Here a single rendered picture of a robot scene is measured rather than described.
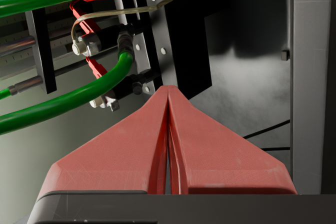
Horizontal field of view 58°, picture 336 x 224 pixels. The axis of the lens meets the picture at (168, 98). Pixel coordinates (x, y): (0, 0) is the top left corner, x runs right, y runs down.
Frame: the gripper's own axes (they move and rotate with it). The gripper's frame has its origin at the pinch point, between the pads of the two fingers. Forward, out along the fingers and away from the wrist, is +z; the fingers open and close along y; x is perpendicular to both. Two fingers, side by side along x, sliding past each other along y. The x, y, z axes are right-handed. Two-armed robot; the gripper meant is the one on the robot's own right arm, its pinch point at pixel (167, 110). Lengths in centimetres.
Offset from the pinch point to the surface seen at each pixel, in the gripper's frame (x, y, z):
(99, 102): 18.2, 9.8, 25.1
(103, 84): 6.5, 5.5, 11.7
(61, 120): 38, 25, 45
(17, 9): -0.4, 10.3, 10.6
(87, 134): 45, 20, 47
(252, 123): 32, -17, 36
